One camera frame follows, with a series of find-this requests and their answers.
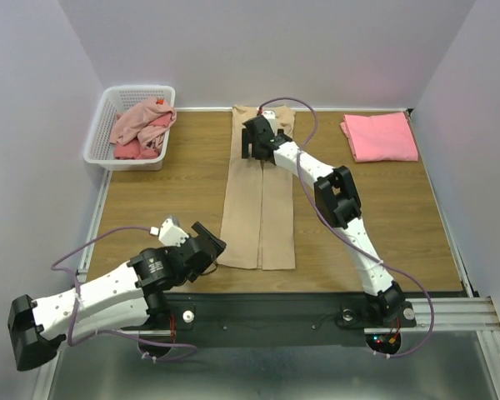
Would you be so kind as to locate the dusty pink t shirt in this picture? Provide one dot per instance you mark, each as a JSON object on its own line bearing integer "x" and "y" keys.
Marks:
{"x": 152, "y": 106}

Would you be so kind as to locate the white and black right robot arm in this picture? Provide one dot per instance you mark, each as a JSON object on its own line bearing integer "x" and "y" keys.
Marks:
{"x": 338, "y": 206}

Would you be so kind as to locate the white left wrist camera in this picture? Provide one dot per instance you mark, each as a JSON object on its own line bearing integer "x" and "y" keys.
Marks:
{"x": 169, "y": 233}

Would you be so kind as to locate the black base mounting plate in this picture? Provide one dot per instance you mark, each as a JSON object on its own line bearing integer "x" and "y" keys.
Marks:
{"x": 244, "y": 320}

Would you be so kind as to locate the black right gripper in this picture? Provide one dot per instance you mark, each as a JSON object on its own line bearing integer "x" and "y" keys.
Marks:
{"x": 250, "y": 142}

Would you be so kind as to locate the beige t shirt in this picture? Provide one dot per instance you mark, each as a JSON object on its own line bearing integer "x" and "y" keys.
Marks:
{"x": 257, "y": 220}

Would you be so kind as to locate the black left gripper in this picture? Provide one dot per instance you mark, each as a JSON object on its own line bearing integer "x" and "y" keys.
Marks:
{"x": 201, "y": 228}

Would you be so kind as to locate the white perforated plastic basket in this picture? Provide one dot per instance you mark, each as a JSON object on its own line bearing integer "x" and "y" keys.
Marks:
{"x": 117, "y": 100}

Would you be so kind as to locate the aluminium frame rail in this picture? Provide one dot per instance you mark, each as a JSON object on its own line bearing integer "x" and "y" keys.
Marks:
{"x": 458, "y": 314}

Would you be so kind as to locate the folded bright pink t shirt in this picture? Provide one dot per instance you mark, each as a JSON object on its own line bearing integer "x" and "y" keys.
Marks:
{"x": 378, "y": 138}

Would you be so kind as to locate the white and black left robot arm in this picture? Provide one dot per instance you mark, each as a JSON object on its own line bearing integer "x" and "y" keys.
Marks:
{"x": 132, "y": 295}

